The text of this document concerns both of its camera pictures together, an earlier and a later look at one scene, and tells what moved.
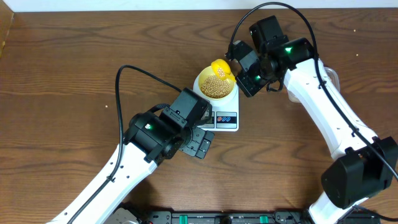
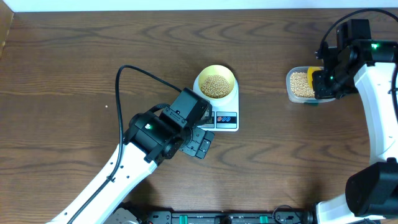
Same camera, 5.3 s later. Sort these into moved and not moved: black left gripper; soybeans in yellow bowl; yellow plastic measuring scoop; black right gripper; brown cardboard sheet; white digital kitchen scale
Moved: black right gripper; yellow plastic measuring scoop
Not moved: soybeans in yellow bowl; white digital kitchen scale; black left gripper; brown cardboard sheet
